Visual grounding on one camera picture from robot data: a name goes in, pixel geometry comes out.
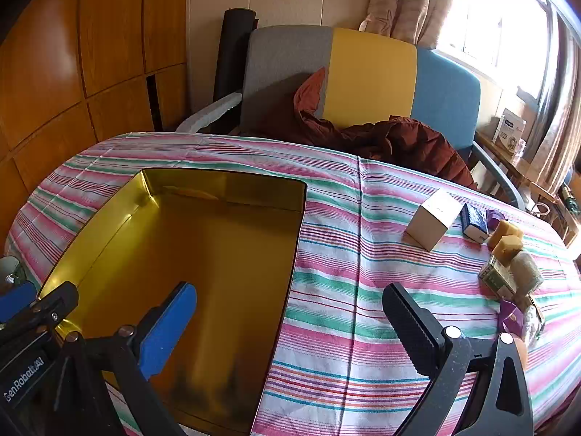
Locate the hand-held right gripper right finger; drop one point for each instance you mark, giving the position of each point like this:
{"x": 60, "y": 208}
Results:
{"x": 408, "y": 322}

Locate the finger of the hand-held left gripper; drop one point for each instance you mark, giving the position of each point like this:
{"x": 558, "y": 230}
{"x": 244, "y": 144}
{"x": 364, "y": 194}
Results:
{"x": 56, "y": 304}
{"x": 13, "y": 302}

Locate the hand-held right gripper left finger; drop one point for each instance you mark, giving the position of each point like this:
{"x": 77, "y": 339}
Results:
{"x": 168, "y": 327}

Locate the gold tin box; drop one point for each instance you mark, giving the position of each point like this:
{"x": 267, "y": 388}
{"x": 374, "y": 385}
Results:
{"x": 218, "y": 259}

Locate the green white small box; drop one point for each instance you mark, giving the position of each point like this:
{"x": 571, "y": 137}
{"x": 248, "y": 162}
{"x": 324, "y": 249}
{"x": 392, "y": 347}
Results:
{"x": 497, "y": 279}

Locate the purple snack packet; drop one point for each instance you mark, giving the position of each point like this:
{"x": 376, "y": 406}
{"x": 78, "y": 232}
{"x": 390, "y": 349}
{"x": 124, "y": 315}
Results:
{"x": 494, "y": 219}
{"x": 510, "y": 315}

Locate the white carton box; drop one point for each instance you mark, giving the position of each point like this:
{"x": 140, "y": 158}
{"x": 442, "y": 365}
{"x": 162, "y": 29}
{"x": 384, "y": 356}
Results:
{"x": 431, "y": 220}

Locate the pink round bottle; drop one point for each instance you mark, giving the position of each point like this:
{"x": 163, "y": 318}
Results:
{"x": 522, "y": 349}

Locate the blue tissue packet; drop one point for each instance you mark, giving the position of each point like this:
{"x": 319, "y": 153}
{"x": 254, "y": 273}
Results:
{"x": 474, "y": 220}

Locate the yellow sponge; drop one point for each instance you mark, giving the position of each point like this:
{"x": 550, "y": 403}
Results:
{"x": 506, "y": 250}
{"x": 507, "y": 229}

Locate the beige knitted sock roll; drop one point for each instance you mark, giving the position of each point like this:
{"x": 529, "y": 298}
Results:
{"x": 526, "y": 272}

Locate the grey cup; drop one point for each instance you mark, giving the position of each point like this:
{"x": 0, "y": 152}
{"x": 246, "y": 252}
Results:
{"x": 9, "y": 272}

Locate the maroon jacket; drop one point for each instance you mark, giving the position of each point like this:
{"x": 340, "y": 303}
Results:
{"x": 399, "y": 141}

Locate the wooden side table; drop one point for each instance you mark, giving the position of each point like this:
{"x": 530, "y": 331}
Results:
{"x": 513, "y": 170}

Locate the white medicine box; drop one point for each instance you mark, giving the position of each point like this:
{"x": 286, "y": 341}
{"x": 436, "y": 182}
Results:
{"x": 510, "y": 129}

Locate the grey yellow blue armchair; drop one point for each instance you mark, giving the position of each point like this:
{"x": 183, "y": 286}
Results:
{"x": 372, "y": 77}

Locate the beige curtain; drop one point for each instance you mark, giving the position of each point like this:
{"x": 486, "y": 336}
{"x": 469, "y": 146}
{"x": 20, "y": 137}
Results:
{"x": 408, "y": 0}
{"x": 558, "y": 122}

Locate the wooden wardrobe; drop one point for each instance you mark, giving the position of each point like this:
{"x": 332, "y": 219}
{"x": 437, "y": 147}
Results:
{"x": 90, "y": 54}

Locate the black rolled mat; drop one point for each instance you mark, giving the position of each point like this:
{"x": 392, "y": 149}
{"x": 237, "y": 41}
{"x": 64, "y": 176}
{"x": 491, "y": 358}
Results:
{"x": 233, "y": 54}

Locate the window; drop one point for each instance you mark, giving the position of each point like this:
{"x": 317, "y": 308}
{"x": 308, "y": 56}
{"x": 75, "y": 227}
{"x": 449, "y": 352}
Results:
{"x": 499, "y": 22}

